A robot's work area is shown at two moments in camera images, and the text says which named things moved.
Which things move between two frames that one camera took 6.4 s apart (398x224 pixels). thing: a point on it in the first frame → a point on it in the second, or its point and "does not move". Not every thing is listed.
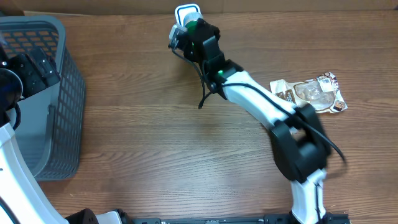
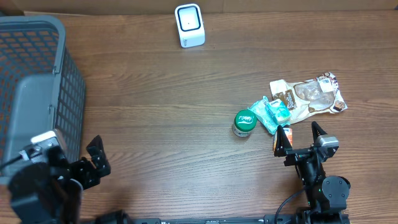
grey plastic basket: (51, 137) does not move
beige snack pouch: (321, 93) does not move
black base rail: (268, 219) does not move
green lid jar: (190, 21) → (245, 121)
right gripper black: (216, 32) → (296, 155)
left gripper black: (28, 68) → (84, 171)
